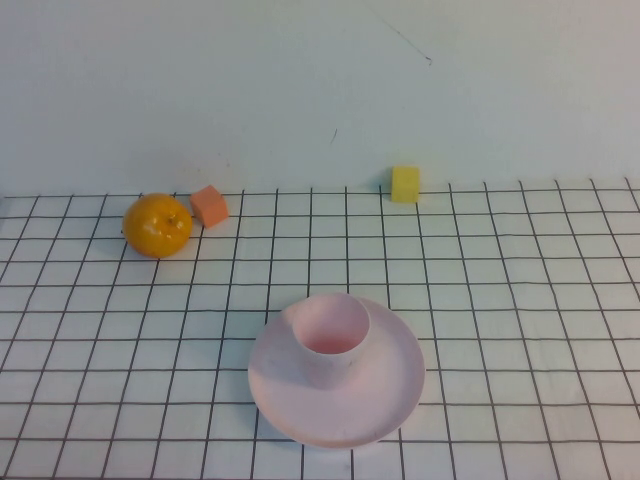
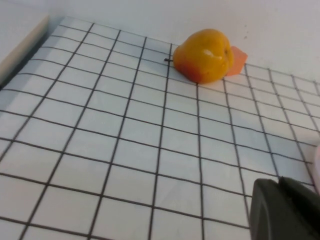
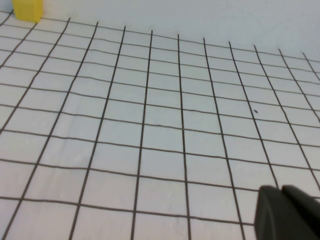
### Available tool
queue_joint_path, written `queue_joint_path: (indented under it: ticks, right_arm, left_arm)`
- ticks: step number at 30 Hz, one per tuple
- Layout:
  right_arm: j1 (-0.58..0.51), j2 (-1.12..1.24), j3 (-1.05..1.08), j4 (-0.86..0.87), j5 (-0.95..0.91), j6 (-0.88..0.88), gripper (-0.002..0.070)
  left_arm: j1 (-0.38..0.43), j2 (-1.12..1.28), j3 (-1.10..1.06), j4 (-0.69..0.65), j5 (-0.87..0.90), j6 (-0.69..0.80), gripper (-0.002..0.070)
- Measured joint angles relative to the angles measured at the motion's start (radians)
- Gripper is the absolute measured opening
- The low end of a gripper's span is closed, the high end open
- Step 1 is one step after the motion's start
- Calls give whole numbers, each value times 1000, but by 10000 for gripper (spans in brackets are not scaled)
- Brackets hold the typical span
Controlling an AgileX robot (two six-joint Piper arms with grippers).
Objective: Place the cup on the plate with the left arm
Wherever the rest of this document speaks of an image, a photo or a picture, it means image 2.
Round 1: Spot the orange round fruit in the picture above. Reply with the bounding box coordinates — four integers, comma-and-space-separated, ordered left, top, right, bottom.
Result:
172, 28, 235, 85

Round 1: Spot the white black-grid tablecloth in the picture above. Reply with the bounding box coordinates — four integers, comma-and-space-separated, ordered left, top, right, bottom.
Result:
0, 16, 320, 240

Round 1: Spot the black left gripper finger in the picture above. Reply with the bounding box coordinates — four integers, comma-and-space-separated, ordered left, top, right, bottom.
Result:
249, 175, 320, 240

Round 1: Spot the beige wooden board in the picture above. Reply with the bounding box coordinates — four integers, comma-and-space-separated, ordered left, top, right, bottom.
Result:
0, 14, 50, 86

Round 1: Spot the orange foam cube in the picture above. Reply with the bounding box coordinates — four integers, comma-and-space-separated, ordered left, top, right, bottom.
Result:
226, 45, 249, 77

